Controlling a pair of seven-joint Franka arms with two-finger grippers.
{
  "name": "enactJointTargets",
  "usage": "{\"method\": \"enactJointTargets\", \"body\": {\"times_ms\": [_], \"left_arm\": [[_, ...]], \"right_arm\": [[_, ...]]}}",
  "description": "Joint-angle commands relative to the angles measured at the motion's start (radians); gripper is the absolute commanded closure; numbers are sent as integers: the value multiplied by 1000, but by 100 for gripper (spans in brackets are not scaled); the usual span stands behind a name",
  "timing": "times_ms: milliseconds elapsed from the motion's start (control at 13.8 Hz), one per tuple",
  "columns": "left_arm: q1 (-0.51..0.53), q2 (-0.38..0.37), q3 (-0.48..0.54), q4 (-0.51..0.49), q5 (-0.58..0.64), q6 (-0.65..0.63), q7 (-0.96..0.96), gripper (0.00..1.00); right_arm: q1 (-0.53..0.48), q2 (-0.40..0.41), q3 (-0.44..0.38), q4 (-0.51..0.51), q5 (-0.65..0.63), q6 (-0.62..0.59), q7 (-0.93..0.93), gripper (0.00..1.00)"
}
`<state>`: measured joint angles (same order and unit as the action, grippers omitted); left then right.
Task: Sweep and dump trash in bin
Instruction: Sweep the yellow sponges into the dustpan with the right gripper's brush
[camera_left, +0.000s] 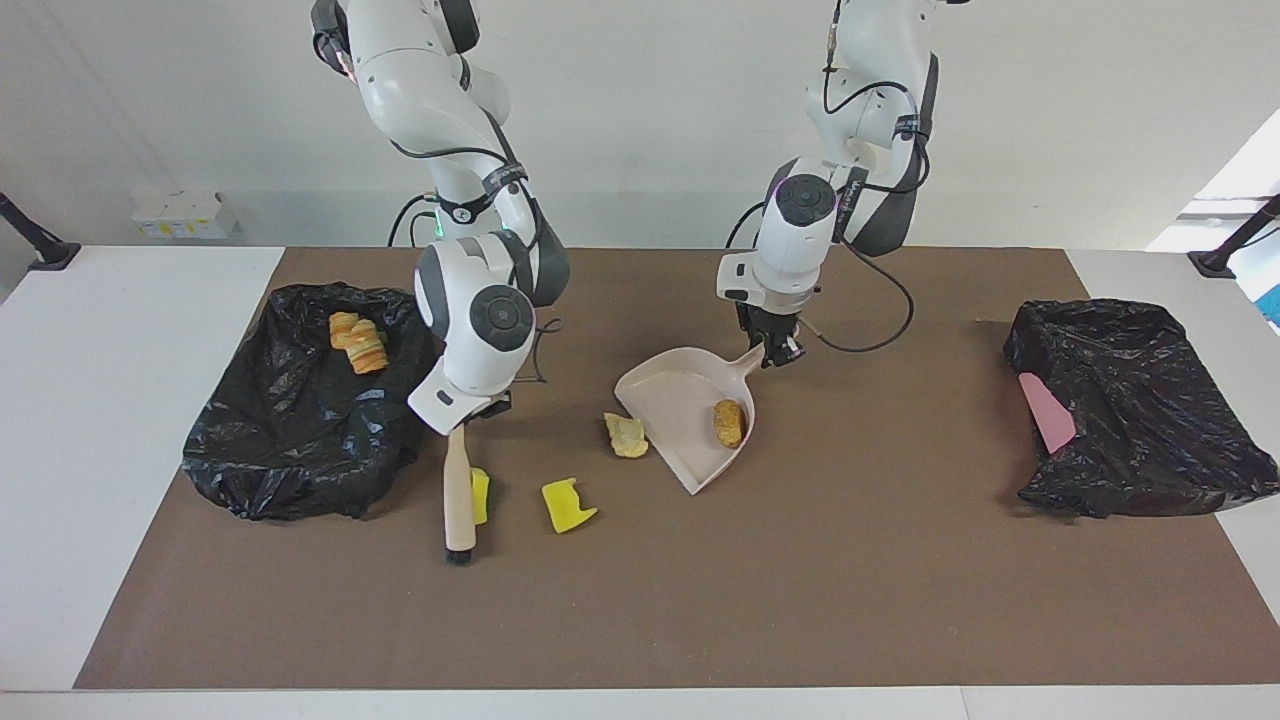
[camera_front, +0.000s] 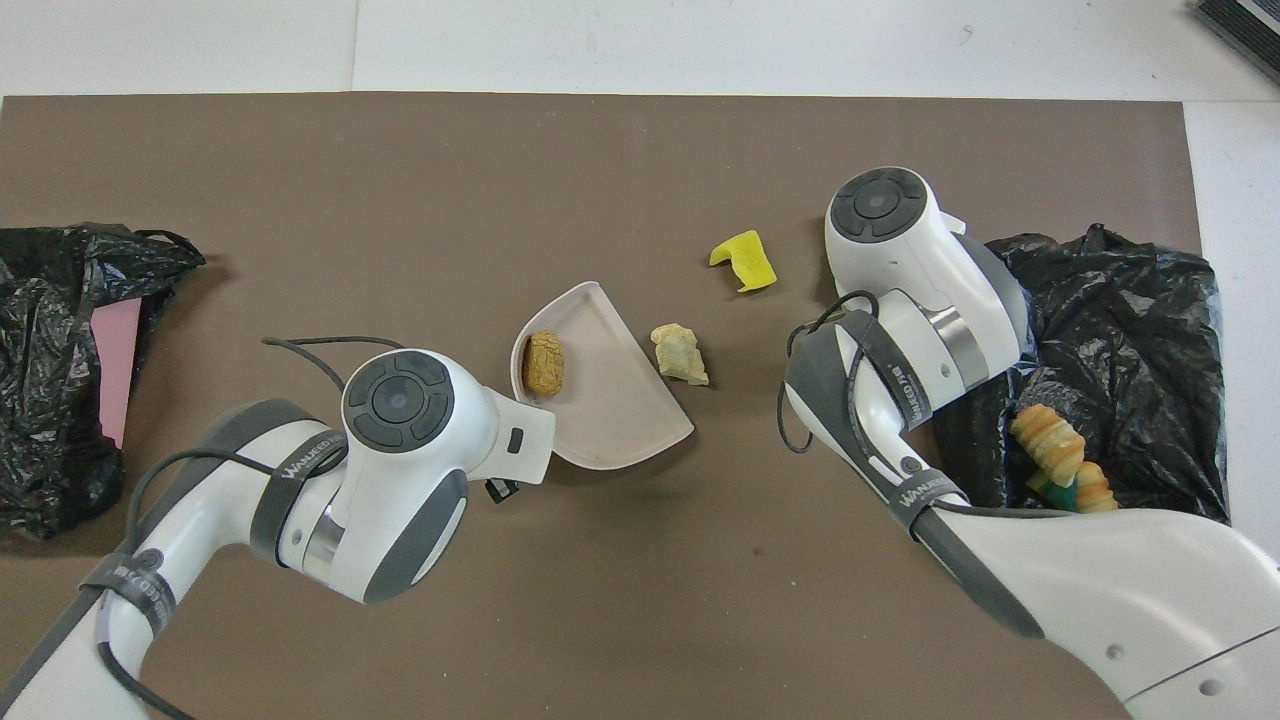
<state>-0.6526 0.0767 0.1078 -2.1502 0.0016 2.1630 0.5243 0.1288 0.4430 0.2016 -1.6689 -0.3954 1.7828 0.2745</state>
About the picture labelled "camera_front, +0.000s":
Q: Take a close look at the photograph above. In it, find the black plastic trash bag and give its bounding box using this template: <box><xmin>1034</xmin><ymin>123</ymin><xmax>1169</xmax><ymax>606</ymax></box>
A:
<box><xmin>0</xmin><ymin>221</ymin><xmax>208</xmax><ymax>541</ymax></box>
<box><xmin>935</xmin><ymin>223</ymin><xmax>1231</xmax><ymax>526</ymax></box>

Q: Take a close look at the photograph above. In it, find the pink bin corner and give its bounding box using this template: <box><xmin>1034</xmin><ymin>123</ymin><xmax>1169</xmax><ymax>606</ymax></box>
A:
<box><xmin>90</xmin><ymin>297</ymin><xmax>143</xmax><ymax>451</ymax></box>

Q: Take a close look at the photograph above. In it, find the brown table mat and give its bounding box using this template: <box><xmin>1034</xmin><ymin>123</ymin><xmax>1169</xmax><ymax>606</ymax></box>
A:
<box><xmin>0</xmin><ymin>93</ymin><xmax>1256</xmax><ymax>720</ymax></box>

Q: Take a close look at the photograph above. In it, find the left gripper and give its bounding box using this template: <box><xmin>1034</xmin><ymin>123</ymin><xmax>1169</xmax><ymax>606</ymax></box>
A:
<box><xmin>478</xmin><ymin>384</ymin><xmax>558</xmax><ymax>504</ymax></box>

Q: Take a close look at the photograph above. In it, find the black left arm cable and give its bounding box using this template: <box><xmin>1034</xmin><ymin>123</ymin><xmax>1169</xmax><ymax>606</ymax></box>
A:
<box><xmin>95</xmin><ymin>335</ymin><xmax>407</xmax><ymax>720</ymax></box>

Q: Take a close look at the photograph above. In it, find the orange-brown foam chunk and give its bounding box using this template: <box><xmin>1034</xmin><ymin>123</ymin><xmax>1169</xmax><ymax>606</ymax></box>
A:
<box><xmin>521</xmin><ymin>330</ymin><xmax>567</xmax><ymax>400</ymax></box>

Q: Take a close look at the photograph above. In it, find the beige plastic dustpan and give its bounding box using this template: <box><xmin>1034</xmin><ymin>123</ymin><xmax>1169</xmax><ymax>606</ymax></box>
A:
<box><xmin>510</xmin><ymin>281</ymin><xmax>696</xmax><ymax>471</ymax></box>

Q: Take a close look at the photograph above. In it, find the dark ridged device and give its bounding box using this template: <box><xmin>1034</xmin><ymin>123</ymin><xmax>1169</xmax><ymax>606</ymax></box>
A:
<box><xmin>1193</xmin><ymin>0</ymin><xmax>1280</xmax><ymax>58</ymax></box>

